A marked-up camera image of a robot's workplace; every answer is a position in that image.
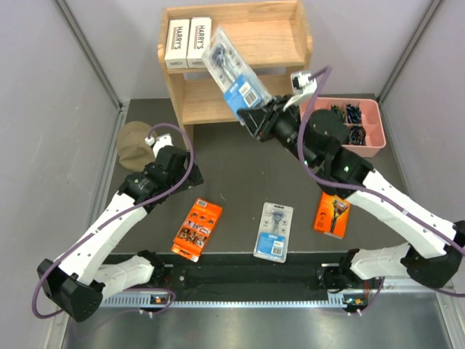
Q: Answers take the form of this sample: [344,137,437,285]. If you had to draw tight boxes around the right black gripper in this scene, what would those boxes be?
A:
[238,95,318,170]

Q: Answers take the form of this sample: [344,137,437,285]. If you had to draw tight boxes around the blue razor blister pack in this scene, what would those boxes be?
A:
[253,202,294,263]
[202,27,272,114]

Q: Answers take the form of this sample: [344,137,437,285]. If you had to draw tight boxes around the orange razor blade cartridge box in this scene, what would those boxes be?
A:
[171,198,223,262]

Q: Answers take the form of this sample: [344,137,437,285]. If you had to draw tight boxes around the white Harry's box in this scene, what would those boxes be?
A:
[187,17,212,68]
[164,19,190,69]

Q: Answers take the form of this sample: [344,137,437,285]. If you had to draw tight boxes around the orange Gillette razor box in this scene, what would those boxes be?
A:
[313,192,351,239]

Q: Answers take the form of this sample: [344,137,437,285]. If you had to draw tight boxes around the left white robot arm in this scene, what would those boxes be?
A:
[34,145,203,322]

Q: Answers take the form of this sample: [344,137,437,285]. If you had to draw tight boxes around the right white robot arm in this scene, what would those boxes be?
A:
[237,95,464,289]

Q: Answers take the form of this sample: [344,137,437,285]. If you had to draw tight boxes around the wooden two-tier shelf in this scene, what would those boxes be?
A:
[158,1,312,137]

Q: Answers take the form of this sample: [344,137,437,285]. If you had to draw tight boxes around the beige cap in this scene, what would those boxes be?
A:
[116,121,155,172]

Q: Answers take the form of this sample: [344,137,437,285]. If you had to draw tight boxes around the pink compartment organizer tray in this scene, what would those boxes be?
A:
[309,97,387,158]

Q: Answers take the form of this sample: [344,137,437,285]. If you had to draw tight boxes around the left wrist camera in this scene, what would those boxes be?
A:
[145,133,173,158]

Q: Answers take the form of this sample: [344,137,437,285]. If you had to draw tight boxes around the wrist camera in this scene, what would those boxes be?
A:
[283,71,318,111]
[145,133,173,158]

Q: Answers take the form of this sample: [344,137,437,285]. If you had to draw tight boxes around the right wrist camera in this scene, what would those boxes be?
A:
[283,71,318,111]

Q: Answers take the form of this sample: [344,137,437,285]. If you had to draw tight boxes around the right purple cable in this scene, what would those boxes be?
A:
[297,65,465,297]

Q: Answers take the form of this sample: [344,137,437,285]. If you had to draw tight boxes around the blue hair ties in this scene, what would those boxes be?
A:
[344,103,363,124]

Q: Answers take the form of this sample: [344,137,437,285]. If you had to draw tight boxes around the multicolour hair ties front-right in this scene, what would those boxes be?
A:
[349,125,367,146]

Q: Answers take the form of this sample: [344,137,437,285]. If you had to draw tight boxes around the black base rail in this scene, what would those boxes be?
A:
[105,250,400,302]

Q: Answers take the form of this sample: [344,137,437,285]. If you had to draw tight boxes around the grey slotted cable duct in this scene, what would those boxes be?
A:
[101,290,368,309]

